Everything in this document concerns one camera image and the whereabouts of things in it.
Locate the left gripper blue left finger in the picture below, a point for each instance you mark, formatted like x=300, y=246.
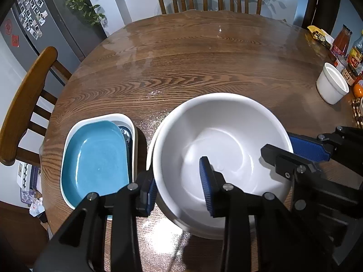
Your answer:
x=148, y=193

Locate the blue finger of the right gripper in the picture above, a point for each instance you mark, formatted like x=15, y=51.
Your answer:
x=287, y=164
x=308, y=148

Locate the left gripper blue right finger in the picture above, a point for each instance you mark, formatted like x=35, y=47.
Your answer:
x=214, y=188

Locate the large white bowl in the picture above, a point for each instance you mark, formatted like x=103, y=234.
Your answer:
x=166, y=211

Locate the blue dish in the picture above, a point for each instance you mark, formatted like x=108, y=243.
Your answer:
x=95, y=162

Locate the small white ramekin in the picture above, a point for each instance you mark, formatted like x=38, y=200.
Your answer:
x=331, y=85

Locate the medium white bowl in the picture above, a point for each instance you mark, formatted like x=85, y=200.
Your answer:
x=228, y=129

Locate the small patterned square plate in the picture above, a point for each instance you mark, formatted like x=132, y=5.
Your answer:
x=127, y=136

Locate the wooden bead trivet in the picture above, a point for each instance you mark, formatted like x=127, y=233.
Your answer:
x=357, y=114

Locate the orange fruit front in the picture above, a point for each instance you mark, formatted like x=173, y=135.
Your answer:
x=358, y=90

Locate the brown sauce jar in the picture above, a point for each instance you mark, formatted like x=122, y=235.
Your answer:
x=349, y=76

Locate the small white label jar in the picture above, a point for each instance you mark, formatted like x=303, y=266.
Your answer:
x=340, y=63

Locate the vinegar bottle yellow cap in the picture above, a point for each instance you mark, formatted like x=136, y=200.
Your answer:
x=355, y=54

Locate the red sauce bottle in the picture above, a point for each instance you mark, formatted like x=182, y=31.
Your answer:
x=340, y=44

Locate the yellow snack packet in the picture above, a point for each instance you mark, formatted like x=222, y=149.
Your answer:
x=321, y=36

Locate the dark door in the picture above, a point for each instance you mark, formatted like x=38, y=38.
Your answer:
x=321, y=14

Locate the grey refrigerator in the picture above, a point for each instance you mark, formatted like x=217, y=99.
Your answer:
x=32, y=25

